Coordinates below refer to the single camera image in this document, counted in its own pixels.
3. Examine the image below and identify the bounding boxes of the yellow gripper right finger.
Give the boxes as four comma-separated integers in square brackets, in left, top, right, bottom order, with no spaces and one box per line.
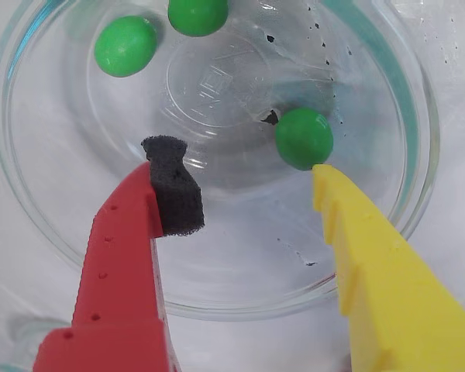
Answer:
[312,162,465,372]

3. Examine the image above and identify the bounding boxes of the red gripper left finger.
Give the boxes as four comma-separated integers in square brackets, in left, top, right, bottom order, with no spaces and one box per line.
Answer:
[33,134,206,372]

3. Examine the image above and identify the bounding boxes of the green candy pill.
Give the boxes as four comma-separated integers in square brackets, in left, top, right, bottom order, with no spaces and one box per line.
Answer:
[274,107,335,172]
[94,15,159,78]
[167,0,229,39]

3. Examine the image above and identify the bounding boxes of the white table cloth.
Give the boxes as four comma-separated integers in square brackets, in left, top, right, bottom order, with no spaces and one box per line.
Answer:
[0,0,465,372]

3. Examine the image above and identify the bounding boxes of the glass bowl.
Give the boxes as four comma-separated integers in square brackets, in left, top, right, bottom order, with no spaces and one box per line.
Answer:
[0,0,443,322]

